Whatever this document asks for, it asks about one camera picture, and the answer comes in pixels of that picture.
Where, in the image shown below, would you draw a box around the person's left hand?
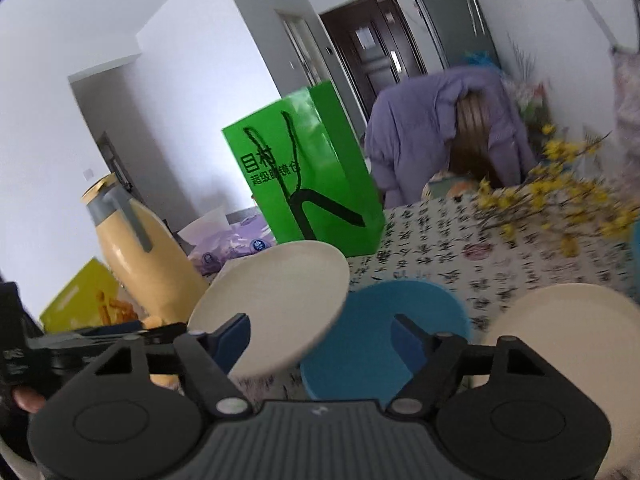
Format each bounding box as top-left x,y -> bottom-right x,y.
11,386 -> 48,415

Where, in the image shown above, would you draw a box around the green paper bag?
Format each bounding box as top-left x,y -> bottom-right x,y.
222,80 -> 387,259

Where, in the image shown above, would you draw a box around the blue plastic item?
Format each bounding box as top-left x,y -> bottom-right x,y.
461,49 -> 502,69

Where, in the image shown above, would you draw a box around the dried lavender sprigs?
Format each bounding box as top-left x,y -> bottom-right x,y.
504,32 -> 537,83

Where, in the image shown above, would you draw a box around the yellow snack box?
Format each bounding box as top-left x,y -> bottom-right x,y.
40,257 -> 142,335

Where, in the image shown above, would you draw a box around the yellow flower branch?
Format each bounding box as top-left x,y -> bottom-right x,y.
474,124 -> 640,257

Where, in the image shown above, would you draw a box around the purple tissue packet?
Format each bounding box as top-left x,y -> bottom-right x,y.
176,206 -> 277,277

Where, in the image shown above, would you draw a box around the grey refrigerator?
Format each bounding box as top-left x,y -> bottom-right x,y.
404,0 -> 502,72

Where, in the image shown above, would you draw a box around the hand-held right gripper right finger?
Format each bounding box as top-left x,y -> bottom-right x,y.
388,313 -> 557,419

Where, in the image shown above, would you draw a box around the purple jacket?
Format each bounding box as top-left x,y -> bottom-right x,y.
364,67 -> 537,209

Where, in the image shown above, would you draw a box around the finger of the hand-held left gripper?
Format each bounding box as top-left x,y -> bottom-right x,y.
30,322 -> 189,377

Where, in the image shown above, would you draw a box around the cream plate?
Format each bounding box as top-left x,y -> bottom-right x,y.
472,282 -> 640,480
187,240 -> 351,377

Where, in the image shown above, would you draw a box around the patterned seat cushion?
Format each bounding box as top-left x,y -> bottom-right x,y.
421,170 -> 482,199

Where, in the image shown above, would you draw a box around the pink stone vase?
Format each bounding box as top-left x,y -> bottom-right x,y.
609,44 -> 640,163

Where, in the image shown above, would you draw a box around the printed tablecloth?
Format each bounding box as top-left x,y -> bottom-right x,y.
227,186 -> 640,480

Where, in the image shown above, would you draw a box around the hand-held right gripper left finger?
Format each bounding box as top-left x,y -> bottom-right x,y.
89,312 -> 252,419

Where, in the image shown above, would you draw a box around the dark brown door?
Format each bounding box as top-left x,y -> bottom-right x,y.
319,0 -> 427,133

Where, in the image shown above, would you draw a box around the yellow thermos jug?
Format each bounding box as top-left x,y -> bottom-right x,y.
81,172 -> 211,391

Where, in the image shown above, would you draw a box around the wooden chair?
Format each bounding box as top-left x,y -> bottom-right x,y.
449,96 -> 495,182

